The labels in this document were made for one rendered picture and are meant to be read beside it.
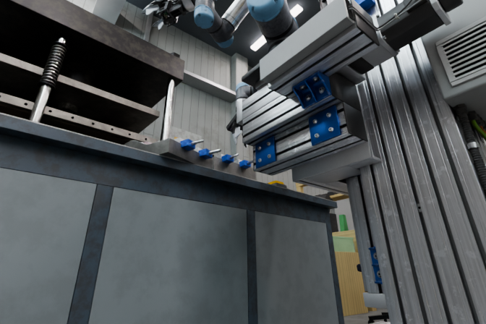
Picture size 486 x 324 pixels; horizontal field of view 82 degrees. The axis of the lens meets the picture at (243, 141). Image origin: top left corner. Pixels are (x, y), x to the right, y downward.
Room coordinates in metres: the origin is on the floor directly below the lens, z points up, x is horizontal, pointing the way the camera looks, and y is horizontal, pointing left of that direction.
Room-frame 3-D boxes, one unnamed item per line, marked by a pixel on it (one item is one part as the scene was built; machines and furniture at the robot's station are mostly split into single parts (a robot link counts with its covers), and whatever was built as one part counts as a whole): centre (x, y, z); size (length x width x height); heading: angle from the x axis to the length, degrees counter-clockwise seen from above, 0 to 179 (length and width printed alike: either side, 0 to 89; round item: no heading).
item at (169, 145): (1.14, 0.41, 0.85); 0.50 x 0.26 x 0.11; 59
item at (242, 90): (1.29, 0.00, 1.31); 0.09 x 0.08 x 0.11; 83
